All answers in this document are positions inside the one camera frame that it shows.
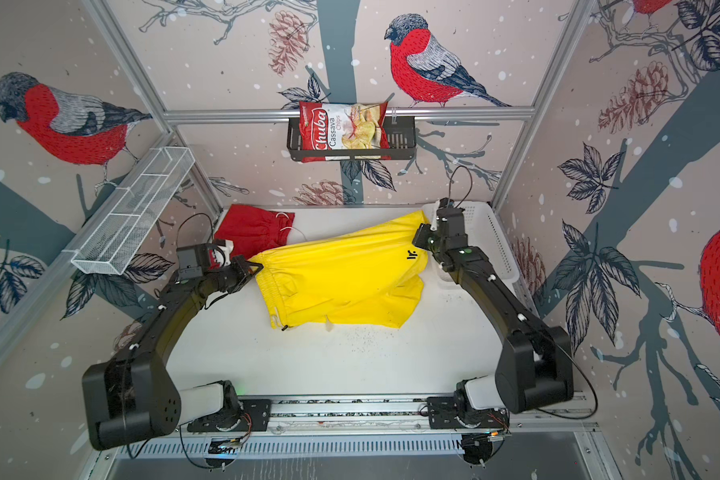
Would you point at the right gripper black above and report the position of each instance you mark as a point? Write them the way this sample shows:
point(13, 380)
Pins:
point(424, 231)

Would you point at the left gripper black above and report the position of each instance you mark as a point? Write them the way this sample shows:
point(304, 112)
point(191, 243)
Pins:
point(238, 264)

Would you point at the white plastic basket tray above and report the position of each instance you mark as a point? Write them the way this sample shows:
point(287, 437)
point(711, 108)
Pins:
point(484, 231)

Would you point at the red shorts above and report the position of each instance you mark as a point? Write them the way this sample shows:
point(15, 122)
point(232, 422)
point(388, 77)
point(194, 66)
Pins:
point(252, 230)

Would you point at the yellow shorts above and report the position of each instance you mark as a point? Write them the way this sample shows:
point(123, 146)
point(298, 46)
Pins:
point(368, 277)

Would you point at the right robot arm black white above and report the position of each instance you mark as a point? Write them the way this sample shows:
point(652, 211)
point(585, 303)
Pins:
point(534, 368)

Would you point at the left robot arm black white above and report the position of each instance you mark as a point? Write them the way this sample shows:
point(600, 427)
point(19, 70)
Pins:
point(132, 397)

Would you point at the red cassava chips bag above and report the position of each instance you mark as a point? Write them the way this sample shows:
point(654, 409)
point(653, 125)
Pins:
point(328, 127)

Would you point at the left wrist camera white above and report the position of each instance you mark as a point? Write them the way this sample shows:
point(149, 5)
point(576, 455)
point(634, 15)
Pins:
point(220, 254)

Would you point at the black wire wall basket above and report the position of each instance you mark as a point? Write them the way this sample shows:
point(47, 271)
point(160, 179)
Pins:
point(401, 136)

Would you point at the white mesh wall shelf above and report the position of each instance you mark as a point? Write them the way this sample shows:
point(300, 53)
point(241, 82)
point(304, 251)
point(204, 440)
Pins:
point(139, 203)

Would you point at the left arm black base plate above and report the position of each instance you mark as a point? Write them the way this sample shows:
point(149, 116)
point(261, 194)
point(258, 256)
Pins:
point(251, 416)

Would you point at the horizontal aluminium frame bar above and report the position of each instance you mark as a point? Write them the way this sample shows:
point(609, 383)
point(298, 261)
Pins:
point(270, 116)

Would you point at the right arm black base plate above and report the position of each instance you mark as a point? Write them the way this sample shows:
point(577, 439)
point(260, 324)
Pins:
point(453, 413)

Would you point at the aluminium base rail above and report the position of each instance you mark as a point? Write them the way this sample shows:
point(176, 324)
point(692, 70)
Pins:
point(294, 415)

